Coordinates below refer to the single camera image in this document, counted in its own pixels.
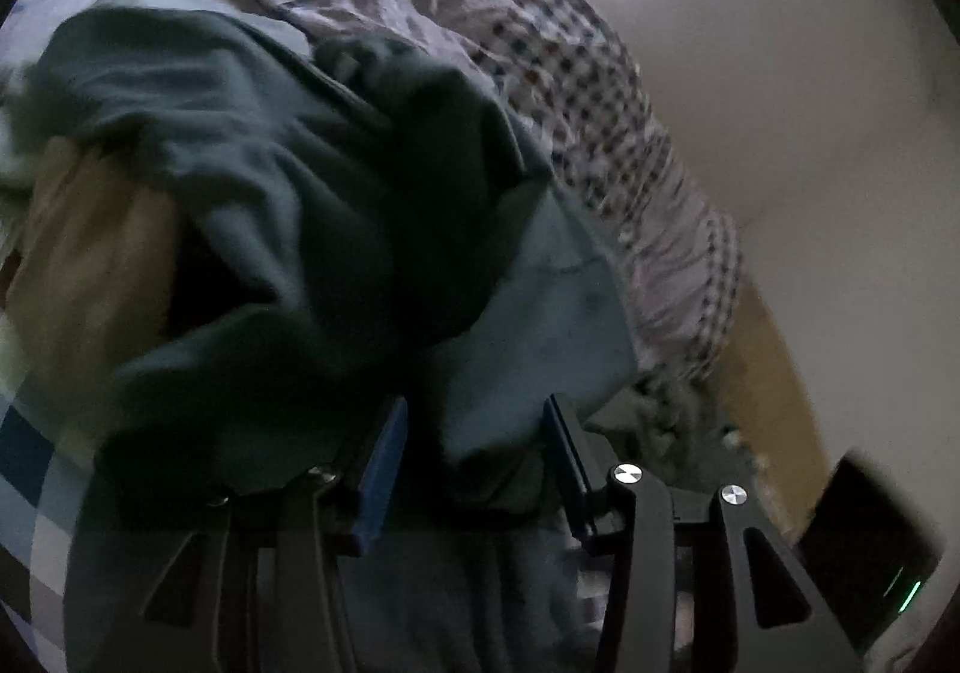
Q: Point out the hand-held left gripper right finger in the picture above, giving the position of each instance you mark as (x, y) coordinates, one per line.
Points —
(562, 470)

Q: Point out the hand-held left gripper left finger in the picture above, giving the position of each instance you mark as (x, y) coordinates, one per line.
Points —
(382, 478)

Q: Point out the teal shirt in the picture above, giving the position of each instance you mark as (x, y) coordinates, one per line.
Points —
(300, 193)

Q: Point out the wooden headboard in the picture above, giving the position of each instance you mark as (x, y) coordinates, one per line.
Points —
(780, 403)

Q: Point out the checked bed sheet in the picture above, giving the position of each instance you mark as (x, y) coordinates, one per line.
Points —
(30, 463)

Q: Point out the khaki garment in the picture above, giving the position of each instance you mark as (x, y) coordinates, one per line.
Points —
(90, 268)

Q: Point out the checked duvet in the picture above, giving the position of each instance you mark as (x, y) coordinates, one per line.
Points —
(570, 57)

